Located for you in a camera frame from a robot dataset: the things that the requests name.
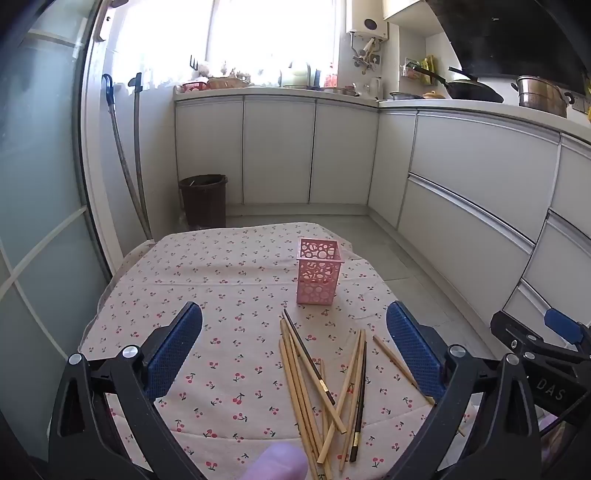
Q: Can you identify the white kitchen countertop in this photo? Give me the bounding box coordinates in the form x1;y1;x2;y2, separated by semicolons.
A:
174;87;591;139

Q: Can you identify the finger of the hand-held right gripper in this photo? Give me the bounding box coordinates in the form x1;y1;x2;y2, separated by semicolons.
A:
490;308;591;363

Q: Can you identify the cherry print tablecloth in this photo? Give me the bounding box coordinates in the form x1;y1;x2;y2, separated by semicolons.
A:
78;222;476;480

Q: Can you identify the kitchen window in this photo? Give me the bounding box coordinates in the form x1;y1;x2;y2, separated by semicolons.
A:
115;0;339;88

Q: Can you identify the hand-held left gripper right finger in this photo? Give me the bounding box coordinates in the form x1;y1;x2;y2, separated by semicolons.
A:
385;301;543;480

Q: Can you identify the black range hood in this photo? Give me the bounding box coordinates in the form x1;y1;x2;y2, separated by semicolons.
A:
425;0;591;93

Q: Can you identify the frosted glass sliding door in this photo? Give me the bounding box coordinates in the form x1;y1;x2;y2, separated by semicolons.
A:
0;0;118;462

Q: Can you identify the blue-handled pole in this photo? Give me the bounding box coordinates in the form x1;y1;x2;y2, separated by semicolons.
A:
101;73;154;241

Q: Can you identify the pile of bamboo chopsticks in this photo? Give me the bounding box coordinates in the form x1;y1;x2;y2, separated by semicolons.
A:
278;318;368;480

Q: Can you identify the pale green appliance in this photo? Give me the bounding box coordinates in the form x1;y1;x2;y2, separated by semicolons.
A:
288;62;311;88

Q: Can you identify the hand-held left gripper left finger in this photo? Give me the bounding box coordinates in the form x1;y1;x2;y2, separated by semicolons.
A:
48;301;204;480

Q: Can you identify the black wok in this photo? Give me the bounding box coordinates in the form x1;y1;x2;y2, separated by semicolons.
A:
411;65;505;103

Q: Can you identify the wall spice rack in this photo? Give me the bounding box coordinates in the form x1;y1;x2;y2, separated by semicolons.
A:
400;55;437;86

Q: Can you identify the pink perforated plastic basket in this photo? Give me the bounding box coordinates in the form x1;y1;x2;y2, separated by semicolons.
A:
295;237;346;306

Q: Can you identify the steel stock pot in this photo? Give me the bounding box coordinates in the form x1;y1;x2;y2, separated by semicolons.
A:
510;75;575;118

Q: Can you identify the white water heater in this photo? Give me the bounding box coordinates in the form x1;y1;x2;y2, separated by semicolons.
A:
346;0;389;42

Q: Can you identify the single bamboo chopstick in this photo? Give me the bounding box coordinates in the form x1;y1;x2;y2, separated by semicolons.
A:
372;335;437;407

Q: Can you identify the dark brown chopstick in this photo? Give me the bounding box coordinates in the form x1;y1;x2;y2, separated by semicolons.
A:
283;308;337;407
349;340;369;463

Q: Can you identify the person's left hand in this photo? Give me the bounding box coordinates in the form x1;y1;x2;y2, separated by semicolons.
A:
246;443;311;480

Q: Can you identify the black-handled pole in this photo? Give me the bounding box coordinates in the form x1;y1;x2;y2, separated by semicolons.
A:
128;72;152;234

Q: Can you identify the brown trash bin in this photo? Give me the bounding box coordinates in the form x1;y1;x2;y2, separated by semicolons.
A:
178;174;229;229

